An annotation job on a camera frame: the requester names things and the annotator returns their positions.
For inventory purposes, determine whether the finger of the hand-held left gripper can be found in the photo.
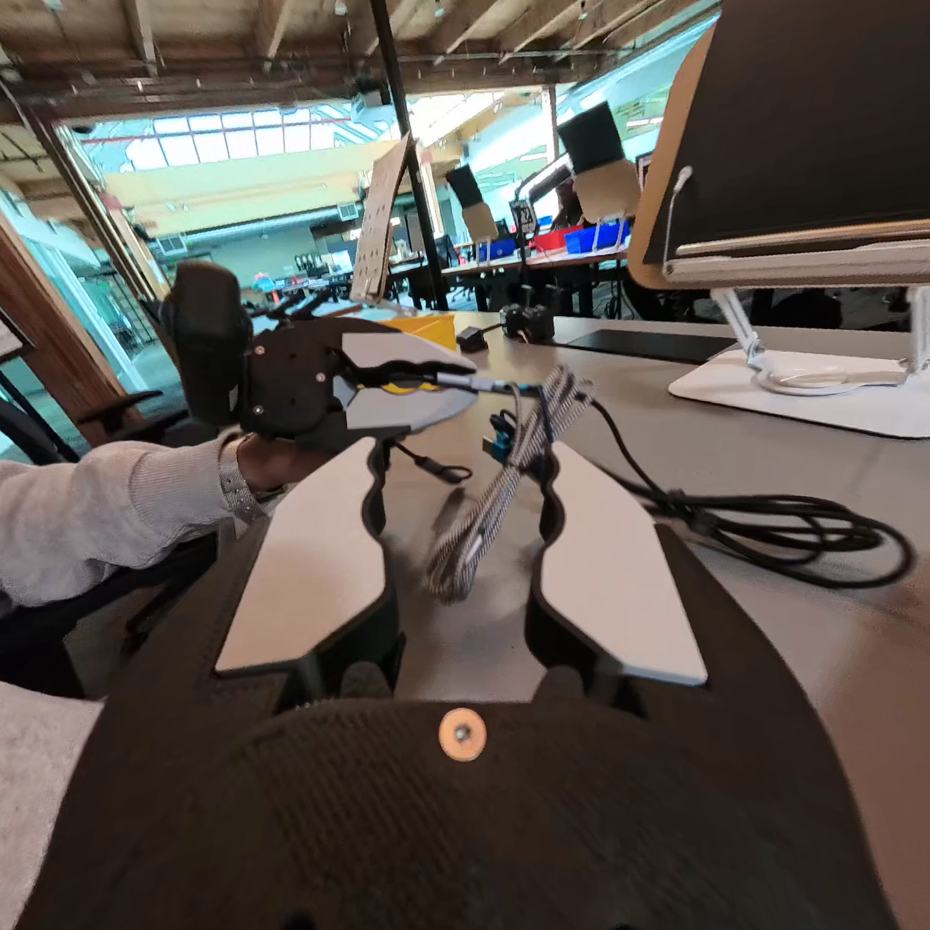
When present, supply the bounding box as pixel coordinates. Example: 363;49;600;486
340;330;478;384
345;385;481;435

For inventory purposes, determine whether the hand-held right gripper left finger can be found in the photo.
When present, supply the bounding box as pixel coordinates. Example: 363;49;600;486
216;436;398;678

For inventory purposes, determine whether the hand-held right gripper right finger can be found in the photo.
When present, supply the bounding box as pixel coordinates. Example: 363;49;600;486
525;441;709;687

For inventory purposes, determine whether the thin black hub cable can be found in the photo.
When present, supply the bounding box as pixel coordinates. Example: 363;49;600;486
392;439;475;486

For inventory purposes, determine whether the blue braided cable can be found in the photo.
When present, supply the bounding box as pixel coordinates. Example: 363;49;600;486
483;409;526;464

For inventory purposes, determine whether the thick black braided cable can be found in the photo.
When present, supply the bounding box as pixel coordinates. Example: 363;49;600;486
577;392;914;591

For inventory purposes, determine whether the black white braided cable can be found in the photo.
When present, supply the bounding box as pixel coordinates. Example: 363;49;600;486
425;365;582;605

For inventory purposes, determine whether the person's left forearm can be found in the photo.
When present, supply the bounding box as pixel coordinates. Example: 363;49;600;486
0;436;244;607

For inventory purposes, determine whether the black desk holder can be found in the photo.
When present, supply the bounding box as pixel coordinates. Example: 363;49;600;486
500;285;557;342

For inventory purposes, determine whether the black desk pad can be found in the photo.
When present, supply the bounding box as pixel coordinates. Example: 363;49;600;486
567;329;738;366

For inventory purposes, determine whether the person's left hand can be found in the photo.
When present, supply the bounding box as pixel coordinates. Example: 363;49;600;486
236;434;322;495

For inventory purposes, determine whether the yellow plastic bin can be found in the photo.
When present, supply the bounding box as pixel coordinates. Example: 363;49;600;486
381;312;459;397

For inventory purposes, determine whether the cardboard pegboard panel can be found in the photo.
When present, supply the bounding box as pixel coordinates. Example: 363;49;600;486
351;133;415;305

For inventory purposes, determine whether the pale black tilted panel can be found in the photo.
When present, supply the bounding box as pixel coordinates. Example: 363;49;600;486
445;166;498;241
558;102;644;226

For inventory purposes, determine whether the black support pole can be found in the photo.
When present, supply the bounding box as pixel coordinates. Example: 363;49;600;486
369;0;449;312

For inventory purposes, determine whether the wooden pillar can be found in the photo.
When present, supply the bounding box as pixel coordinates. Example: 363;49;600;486
0;211;142;446

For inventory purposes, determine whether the person's grey hoodie torso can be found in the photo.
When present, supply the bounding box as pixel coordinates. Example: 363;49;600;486
0;683;103;930

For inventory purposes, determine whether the black monitor pale frame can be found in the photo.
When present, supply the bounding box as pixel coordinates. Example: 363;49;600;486
628;0;930;292

